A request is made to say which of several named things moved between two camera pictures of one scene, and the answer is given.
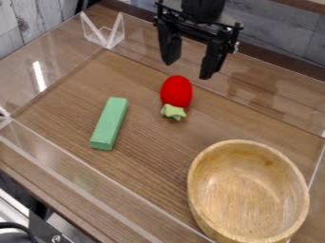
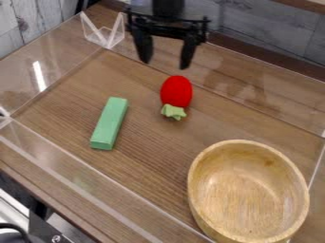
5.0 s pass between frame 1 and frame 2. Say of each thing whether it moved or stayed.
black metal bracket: stayed
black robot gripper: moved
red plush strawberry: stayed
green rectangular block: stayed
